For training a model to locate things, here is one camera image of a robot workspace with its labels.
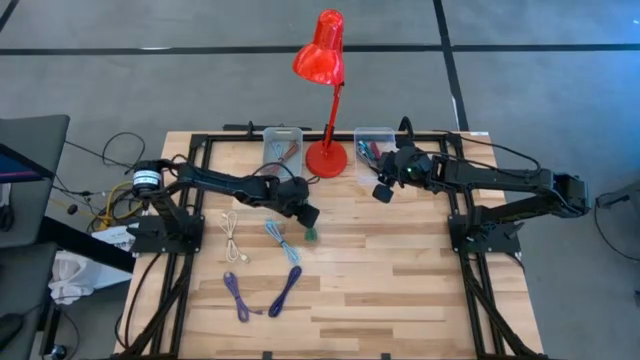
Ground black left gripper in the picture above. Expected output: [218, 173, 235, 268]
[271, 176, 321, 231]

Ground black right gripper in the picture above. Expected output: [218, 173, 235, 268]
[371, 147, 434, 204]

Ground light blue USB cable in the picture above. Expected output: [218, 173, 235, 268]
[263, 218, 302, 266]

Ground brown USB cable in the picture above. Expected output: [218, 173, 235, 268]
[272, 141, 301, 174]

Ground dark navy USB cable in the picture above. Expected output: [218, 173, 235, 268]
[267, 265, 304, 319]

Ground cream USB cable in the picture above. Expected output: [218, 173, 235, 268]
[219, 210, 251, 265]

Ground purple USB cable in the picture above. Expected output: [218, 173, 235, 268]
[222, 271, 265, 324]

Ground clear plastic bin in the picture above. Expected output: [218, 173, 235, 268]
[352, 126, 399, 187]

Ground grey plastic bin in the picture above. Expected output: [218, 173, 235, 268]
[261, 126, 305, 182]

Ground red desk lamp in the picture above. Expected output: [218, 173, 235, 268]
[292, 8, 350, 179]

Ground white paper sheet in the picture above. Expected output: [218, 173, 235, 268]
[91, 224, 137, 253]

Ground black support beam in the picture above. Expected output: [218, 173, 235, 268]
[39, 219, 137, 274]

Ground black stand leg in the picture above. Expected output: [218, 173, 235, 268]
[594, 179, 640, 210]

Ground white plastic bag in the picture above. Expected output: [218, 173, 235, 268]
[48, 249, 134, 306]

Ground dark grey side table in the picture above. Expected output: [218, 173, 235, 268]
[0, 243, 59, 360]
[0, 114, 71, 250]

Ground open laptop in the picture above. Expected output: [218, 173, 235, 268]
[0, 143, 55, 184]

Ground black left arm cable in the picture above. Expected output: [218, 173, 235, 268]
[251, 160, 321, 187]

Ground black frame bracket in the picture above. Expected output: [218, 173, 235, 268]
[398, 115, 416, 147]
[222, 120, 264, 137]

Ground black aluminium table frame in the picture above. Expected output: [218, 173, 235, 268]
[112, 130, 551, 360]

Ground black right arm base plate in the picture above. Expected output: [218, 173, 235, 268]
[447, 213, 522, 255]

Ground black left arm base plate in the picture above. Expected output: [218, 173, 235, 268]
[130, 214, 206, 255]

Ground black power cable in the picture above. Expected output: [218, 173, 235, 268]
[113, 252, 166, 351]

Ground yellow floor cable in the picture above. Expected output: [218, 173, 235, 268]
[49, 180, 144, 232]

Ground black floor cables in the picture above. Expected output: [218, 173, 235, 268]
[52, 131, 159, 216]

